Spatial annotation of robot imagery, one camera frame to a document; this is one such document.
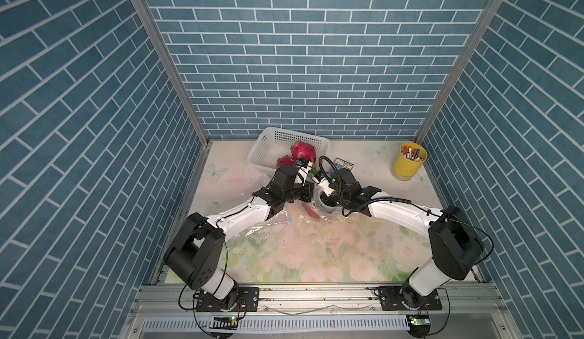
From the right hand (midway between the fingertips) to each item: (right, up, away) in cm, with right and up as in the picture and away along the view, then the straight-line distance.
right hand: (320, 199), depth 88 cm
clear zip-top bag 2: (-12, -13, +1) cm, 17 cm away
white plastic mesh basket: (-24, +23, +27) cm, 43 cm away
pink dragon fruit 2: (-6, +20, +9) cm, 22 cm away
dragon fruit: (-3, -4, -7) cm, 8 cm away
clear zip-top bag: (-3, -2, -6) cm, 7 cm away
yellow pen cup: (+38, +15, +8) cm, 42 cm away
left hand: (+1, +5, -4) cm, 6 cm away
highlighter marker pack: (+12, +13, +22) cm, 28 cm away
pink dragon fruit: (-15, +15, +13) cm, 24 cm away
